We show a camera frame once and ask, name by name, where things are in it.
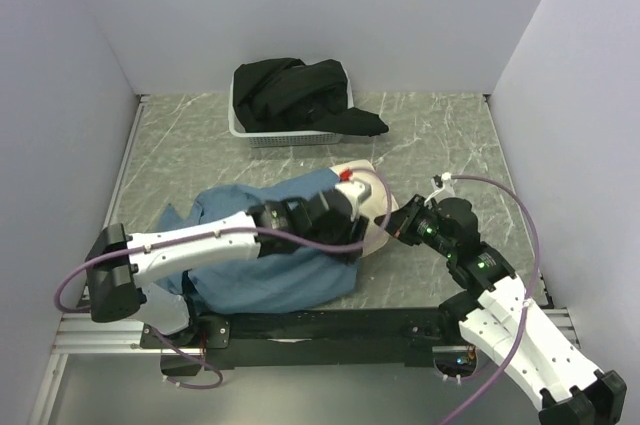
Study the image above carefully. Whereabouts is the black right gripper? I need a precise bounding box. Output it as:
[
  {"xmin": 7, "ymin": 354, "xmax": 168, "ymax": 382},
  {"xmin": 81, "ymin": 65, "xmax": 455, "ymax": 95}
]
[{"xmin": 374, "ymin": 194, "xmax": 455, "ymax": 258}]

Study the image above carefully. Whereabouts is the cream white pillow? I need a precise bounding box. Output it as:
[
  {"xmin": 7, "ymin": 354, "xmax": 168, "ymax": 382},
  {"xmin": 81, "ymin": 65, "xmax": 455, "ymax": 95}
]
[{"xmin": 329, "ymin": 159, "xmax": 389, "ymax": 258}]

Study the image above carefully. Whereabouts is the blue fabric pillowcase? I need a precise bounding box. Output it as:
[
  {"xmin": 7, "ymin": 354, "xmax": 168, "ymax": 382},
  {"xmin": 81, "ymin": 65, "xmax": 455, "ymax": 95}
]
[{"xmin": 156, "ymin": 168, "xmax": 362, "ymax": 314}]

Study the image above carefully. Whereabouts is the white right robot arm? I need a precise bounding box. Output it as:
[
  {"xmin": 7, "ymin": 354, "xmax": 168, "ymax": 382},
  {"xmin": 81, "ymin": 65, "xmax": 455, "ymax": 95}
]
[{"xmin": 376, "ymin": 195, "xmax": 627, "ymax": 424}]

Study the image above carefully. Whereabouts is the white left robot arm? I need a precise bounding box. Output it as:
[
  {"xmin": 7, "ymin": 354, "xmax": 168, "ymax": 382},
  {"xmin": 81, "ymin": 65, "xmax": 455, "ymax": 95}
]
[{"xmin": 87, "ymin": 185, "xmax": 369, "ymax": 347}]

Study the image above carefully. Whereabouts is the white plastic basket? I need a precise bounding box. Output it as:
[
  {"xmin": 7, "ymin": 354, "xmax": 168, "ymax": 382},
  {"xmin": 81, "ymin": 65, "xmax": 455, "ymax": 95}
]
[{"xmin": 228, "ymin": 79, "xmax": 344, "ymax": 148}]

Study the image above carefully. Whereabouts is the black cloth in basket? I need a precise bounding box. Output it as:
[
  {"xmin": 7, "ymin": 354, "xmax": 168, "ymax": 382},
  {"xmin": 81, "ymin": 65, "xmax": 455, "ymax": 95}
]
[{"xmin": 232, "ymin": 58, "xmax": 389, "ymax": 137}]

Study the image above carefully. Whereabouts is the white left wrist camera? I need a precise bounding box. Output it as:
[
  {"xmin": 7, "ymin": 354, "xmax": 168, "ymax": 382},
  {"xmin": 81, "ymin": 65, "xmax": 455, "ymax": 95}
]
[{"xmin": 335, "ymin": 168, "xmax": 376, "ymax": 219}]

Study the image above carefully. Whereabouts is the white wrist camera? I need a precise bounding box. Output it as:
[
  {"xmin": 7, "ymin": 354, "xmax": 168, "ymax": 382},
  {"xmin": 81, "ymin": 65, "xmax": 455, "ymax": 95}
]
[
  {"xmin": 335, "ymin": 168, "xmax": 376, "ymax": 219},
  {"xmin": 427, "ymin": 172, "xmax": 455, "ymax": 201}
]

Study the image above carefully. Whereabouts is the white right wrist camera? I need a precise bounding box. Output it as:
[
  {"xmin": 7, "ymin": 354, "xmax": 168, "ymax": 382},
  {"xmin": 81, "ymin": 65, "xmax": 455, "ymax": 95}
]
[{"xmin": 427, "ymin": 172, "xmax": 455, "ymax": 201}]

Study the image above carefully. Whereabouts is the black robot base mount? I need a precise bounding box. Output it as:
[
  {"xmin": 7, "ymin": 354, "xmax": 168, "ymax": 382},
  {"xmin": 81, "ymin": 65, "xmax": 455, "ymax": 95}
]
[{"xmin": 168, "ymin": 307, "xmax": 488, "ymax": 381}]

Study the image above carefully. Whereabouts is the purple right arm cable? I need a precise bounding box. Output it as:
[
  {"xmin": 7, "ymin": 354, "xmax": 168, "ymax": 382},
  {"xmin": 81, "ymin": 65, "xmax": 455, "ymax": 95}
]
[{"xmin": 429, "ymin": 172, "xmax": 542, "ymax": 425}]

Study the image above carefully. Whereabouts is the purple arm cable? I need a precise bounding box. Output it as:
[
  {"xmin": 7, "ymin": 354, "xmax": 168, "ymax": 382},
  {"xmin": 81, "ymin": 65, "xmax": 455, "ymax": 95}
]
[
  {"xmin": 53, "ymin": 167, "xmax": 393, "ymax": 391},
  {"xmin": 429, "ymin": 172, "xmax": 542, "ymax": 425}
]

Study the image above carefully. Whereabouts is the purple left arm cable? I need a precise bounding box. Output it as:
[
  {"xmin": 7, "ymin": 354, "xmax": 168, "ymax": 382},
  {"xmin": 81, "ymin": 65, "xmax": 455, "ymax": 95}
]
[{"xmin": 53, "ymin": 167, "xmax": 393, "ymax": 391}]

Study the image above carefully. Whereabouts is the aluminium frame rail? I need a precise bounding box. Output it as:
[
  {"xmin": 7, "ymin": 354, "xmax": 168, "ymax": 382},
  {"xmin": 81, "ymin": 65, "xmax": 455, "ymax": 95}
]
[{"xmin": 29, "ymin": 93, "xmax": 601, "ymax": 425}]

